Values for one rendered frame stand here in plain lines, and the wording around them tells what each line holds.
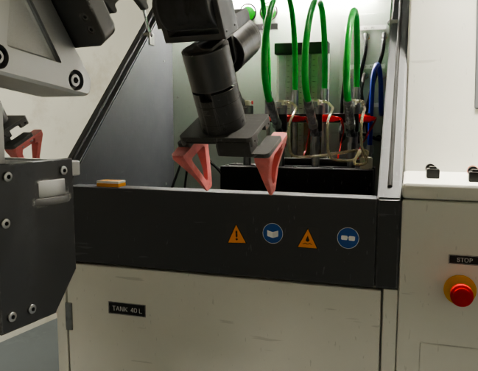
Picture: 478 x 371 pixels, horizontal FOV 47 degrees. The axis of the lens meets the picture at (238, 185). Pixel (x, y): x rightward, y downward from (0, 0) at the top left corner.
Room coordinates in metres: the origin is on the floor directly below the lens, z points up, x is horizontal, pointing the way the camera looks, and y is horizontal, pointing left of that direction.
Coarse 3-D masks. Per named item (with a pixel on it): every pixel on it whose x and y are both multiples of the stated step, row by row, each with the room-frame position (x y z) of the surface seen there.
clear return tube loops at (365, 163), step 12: (360, 120) 1.10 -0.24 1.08; (288, 132) 1.13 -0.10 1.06; (360, 132) 1.08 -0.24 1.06; (288, 144) 1.13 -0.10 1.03; (360, 144) 1.08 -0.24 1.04; (300, 156) 1.14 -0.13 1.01; (312, 156) 1.16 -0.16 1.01; (324, 156) 1.16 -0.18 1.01; (360, 156) 1.17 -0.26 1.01; (360, 168) 1.16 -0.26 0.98; (372, 168) 1.16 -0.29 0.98
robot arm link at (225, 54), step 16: (192, 48) 0.65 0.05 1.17; (208, 48) 0.64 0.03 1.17; (224, 48) 0.64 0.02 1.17; (192, 64) 0.64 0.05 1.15; (208, 64) 0.64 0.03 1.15; (224, 64) 0.64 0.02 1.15; (192, 80) 0.65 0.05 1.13; (208, 80) 0.64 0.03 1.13; (224, 80) 0.65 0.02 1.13; (208, 96) 0.66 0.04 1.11
